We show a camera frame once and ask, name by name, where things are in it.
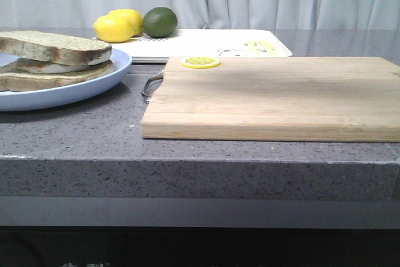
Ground light blue plate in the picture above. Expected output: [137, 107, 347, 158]
[1, 49, 132, 112]

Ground bread slice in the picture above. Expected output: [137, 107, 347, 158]
[1, 30, 112, 66]
[1, 60, 114, 92]

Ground fried egg toy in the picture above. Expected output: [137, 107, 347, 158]
[16, 58, 89, 74]

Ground white bear tray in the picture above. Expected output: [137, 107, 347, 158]
[112, 29, 292, 64]

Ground yellow lemon slice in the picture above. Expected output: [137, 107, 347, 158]
[180, 56, 221, 69]

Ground green lime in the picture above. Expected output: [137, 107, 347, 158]
[142, 7, 178, 38]

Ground wooden cutting board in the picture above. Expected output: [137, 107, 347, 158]
[141, 57, 399, 143]

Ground rear yellow lemon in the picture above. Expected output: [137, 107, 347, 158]
[108, 9, 143, 37]

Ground front yellow lemon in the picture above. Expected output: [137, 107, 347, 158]
[93, 15, 134, 43]

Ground metal cutting board handle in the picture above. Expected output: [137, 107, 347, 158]
[141, 71, 164, 98]

